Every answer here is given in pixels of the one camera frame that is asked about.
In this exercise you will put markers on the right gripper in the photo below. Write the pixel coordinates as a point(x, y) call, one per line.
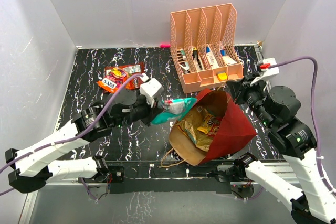
point(235, 86)

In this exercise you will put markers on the white blue box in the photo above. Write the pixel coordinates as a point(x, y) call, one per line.
point(211, 57)

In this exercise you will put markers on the Fox's fruits candy bag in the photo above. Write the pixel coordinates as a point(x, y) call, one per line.
point(114, 79)

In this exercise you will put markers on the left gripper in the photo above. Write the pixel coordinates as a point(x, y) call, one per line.
point(151, 112)

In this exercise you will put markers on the black yellow marker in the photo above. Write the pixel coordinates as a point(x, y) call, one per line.
point(195, 58)

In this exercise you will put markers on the gold snack bag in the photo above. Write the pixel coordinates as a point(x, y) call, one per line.
point(189, 125)

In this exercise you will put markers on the yellow grey small box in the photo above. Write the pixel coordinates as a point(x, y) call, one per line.
point(222, 76)

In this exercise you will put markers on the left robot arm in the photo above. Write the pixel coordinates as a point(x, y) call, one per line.
point(40, 164)

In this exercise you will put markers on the red chips bag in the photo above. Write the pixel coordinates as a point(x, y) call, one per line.
point(132, 69)

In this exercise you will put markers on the red brown paper bag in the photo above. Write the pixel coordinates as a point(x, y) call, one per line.
point(234, 134)

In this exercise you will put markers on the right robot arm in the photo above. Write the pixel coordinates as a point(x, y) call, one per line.
point(313, 201)

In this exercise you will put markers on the yellow M&M's bag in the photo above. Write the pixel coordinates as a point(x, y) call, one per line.
point(210, 125)

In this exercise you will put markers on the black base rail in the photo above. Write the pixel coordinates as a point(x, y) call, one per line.
point(145, 176)

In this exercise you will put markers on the peach plastic file organizer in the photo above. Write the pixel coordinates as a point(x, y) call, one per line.
point(202, 47)

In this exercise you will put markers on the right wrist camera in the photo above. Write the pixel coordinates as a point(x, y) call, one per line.
point(266, 70)

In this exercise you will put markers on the teal snack bag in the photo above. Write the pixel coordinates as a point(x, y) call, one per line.
point(170, 110)

